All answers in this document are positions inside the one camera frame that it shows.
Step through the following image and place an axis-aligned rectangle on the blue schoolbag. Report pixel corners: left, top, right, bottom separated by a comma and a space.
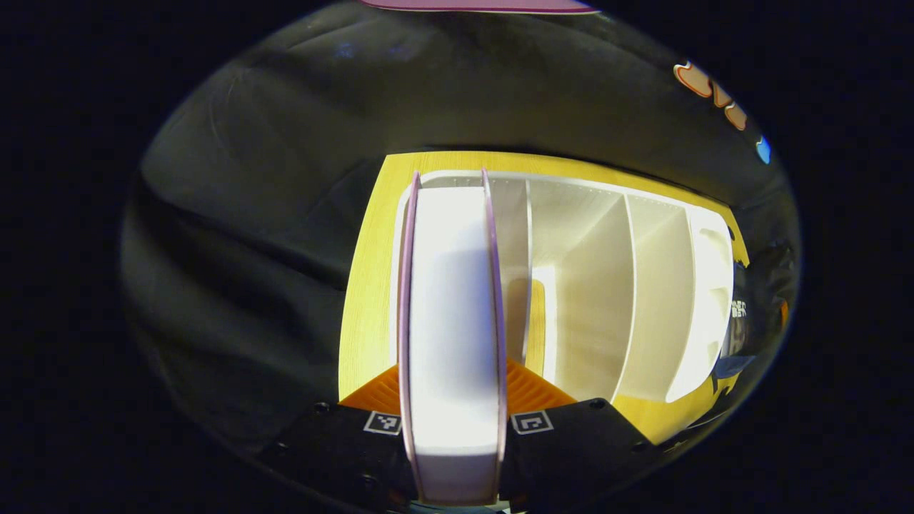
714, 243, 795, 381

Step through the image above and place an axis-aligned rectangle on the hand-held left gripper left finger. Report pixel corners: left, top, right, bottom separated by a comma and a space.
261, 364, 415, 502

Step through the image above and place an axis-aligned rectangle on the black backdrop cloth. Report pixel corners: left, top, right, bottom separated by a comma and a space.
121, 0, 800, 458

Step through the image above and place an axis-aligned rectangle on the pink cover book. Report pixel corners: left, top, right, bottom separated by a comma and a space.
396, 168, 509, 505

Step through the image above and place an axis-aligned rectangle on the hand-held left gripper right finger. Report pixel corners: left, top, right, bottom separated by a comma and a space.
500, 357, 661, 511

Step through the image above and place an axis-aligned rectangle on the white plastic bookshelf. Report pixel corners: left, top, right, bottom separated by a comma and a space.
389, 169, 736, 404

